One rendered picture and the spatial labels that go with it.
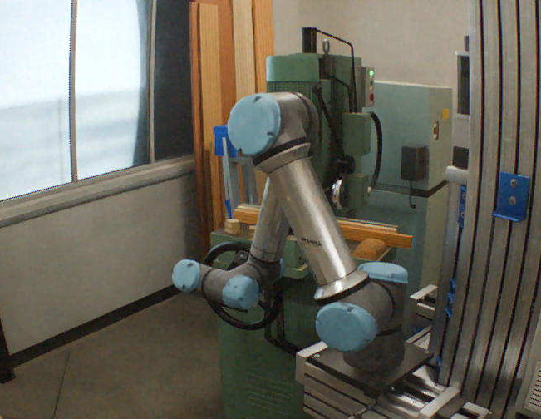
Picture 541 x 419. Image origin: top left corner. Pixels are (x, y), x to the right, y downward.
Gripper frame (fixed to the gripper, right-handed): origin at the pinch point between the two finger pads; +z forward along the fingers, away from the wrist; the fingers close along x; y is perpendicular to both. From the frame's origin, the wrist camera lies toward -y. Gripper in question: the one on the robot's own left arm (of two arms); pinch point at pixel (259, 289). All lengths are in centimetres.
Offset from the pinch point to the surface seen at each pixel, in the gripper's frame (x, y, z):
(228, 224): -28.6, -18.1, 17.5
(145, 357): -104, 54, 83
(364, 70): 0, -86, 30
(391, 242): 23.7, -25.6, 32.6
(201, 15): -136, -148, 73
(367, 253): 20.9, -19.0, 20.2
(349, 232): 8.5, -25.9, 31.3
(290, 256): 1.2, -12.0, 9.8
